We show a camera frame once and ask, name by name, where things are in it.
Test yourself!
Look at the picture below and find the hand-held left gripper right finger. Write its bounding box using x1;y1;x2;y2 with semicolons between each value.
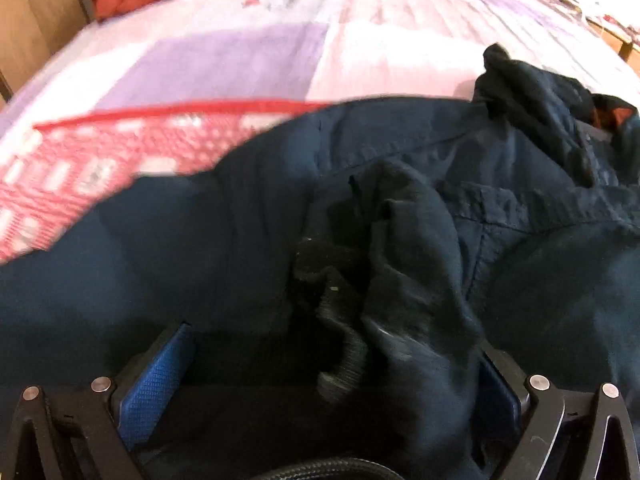
477;350;640;480

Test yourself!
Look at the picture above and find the pink purple patchwork bed sheet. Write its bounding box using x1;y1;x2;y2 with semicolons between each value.
0;0;640;161

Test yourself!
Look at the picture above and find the red checked mat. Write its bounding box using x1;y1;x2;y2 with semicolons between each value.
0;100;341;267

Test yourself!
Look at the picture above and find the dark navy jacket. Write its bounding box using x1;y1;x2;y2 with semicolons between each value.
0;43;640;480

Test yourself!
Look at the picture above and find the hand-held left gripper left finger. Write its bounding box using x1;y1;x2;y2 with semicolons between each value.
0;321;196;480

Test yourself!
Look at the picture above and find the pile of small items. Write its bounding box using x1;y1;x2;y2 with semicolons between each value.
555;0;640;36

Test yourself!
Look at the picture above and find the wooden nightstand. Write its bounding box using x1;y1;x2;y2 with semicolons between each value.
585;15;640;78

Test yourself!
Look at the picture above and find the black braided cable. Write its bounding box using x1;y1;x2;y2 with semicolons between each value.
280;455;401;480

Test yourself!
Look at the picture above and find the wooden cabinet panel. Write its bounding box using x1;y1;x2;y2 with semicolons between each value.
0;0;93;106

